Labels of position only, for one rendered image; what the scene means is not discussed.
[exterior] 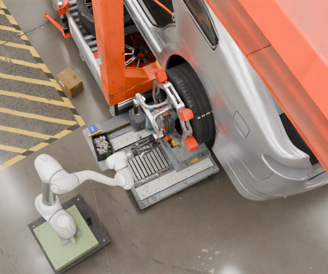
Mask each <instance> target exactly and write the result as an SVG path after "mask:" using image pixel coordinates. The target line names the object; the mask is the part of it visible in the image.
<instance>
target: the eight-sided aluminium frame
mask: <svg viewBox="0 0 328 274"><path fill-rule="evenodd" d="M161 89H164V90H165V92H166V94H167V95H168V97H169V99H170V100H171V101H172V103H173V105H174V106H175V109H176V111H177V113H178V117H179V120H180V123H181V127H182V131H183V134H182V136H181V135H180V134H178V132H176V133H174V134H172V135H170V137H171V139H172V140H173V141H175V142H176V143H178V144H179V145H180V146H182V147H184V146H185V144H184V142H185V139H187V138H190V137H191V136H192V134H193V133H192V128H191V125H190V122H189V120H188V121H185V122H186V126H187V128H186V126H185V123H184V121H182V120H181V118H180V115H179V112H180V111H182V110H185V109H186V108H185V105H184V103H183V102H182V100H181V99H180V97H179V96H178V94H177V92H176V91H175V89H174V88H173V85H172V84H171V83H170V82H168V81H165V82H163V83H158V82H156V80H154V81H153V93H152V95H153V99H154V102H155V104H158V101H157V99H159V102H160V103H162V102H163V101H162V98H161ZM170 90H171V92H172V94H173V95H174V96H175V98H176V100H177V101H178V103H179V104H177V102H176V101H175V99H174V97H173V96H172V94H171V92H170Z"/></svg>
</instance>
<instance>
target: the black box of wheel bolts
mask: <svg viewBox="0 0 328 274"><path fill-rule="evenodd" d="M91 139H92V144H93V147H94V151H95V153H96V157H97V160H98V161H102V160H106V159H107V156H106V155H107V154H109V153H111V154H113V151H112V147H111V144H110V140H109V137H108V134H107V132H104V133H100V134H96V135H92V136H91Z"/></svg>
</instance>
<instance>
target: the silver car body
mask: <svg viewBox="0 0 328 274"><path fill-rule="evenodd" d="M123 4H124V5H125V7H126V9H127V11H128V13H129V15H130V16H131V18H132V20H133V22H134V24H135V25H136V27H137V29H138V30H139V32H140V34H141V35H142V37H143V38H144V40H145V42H146V43H147V45H148V47H149V48H150V50H151V52H152V53H153V55H154V57H155V58H156V60H157V61H158V63H159V64H160V66H161V68H162V69H164V70H165V63H166V60H167V58H168V56H169V55H170V54H172V53H176V54H179V55H181V56H182V57H183V58H185V59H186V60H187V61H188V62H189V64H190V65H191V66H192V67H193V69H194V70H195V72H196V73H197V75H198V77H199V78H200V80H201V82H202V84H203V86H204V88H205V91H206V93H207V96H208V98H209V101H210V104H211V108H212V111H213V116H214V119H215V126H216V140H215V145H214V147H213V149H212V150H213V152H214V154H215V155H216V157H217V159H218V160H219V162H220V164H221V165H222V167H223V169H224V170H225V172H226V174H227V175H228V176H229V178H230V180H231V181H232V183H233V185H234V186H235V188H236V189H237V191H238V192H239V193H240V194H241V195H242V196H243V197H245V198H247V199H250V200H254V201H266V200H273V199H276V198H280V197H285V196H290V195H296V194H300V193H302V192H306V191H310V190H312V189H315V188H318V187H320V186H323V185H325V184H327V183H328V173H327V172H326V171H325V169H324V168H323V166H322V165H321V163H320V162H319V160H318V159H317V158H316V156H315V155H314V154H313V152H312V151H311V149H310V148H309V147H308V145H307V143H306V142H305V141H304V139H303V138H302V137H301V135H300V134H299V132H298V131H297V130H296V128H295V127H294V125H293V124H292V123H291V121H290V120H289V118H288V117H287V115H286V114H285V113H284V111H283V110H282V109H281V107H280V106H279V104H278V103H277V101H276V100H275V98H274V97H273V96H272V94H271V93H270V92H269V90H268V89H267V87H266V86H265V84H264V83H263V81H262V80H261V79H260V77H259V76H258V75H257V73H256V72H255V70H254V69H253V67H252V66H251V65H250V63H249V62H248V61H247V59H246V58H245V56H244V55H243V53H242V52H241V50H240V49H239V48H238V46H237V45H236V44H235V42H234V41H233V39H232V38H231V36H230V35H229V33H228V32H227V31H226V29H225V28H224V27H223V25H222V24H221V22H220V21H219V19H218V18H217V16H216V15H215V14H214V12H213V11H212V10H211V8H210V7H209V5H208V4H207V3H206V1H205V0H123Z"/></svg>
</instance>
